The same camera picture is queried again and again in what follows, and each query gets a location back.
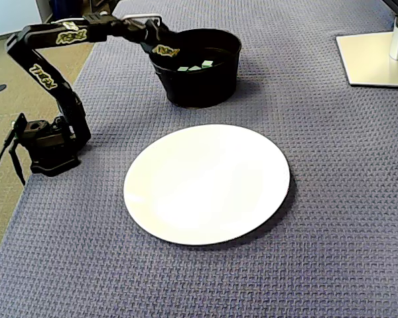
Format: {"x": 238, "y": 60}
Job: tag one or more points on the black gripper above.
{"x": 161, "y": 47}

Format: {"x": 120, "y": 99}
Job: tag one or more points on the black metal bucket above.
{"x": 199, "y": 89}

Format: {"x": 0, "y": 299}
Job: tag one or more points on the blue background object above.
{"x": 56, "y": 5}

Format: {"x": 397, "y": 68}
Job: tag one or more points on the white monitor stand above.
{"x": 368, "y": 59}

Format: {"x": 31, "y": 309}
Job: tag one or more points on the dark round floor outlet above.
{"x": 0, "y": 88}

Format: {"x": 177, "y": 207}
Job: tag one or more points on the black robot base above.
{"x": 49, "y": 152}

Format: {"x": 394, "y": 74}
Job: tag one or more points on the white round plate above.
{"x": 205, "y": 185}

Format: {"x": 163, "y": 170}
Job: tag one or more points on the blue textured table mat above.
{"x": 318, "y": 232}

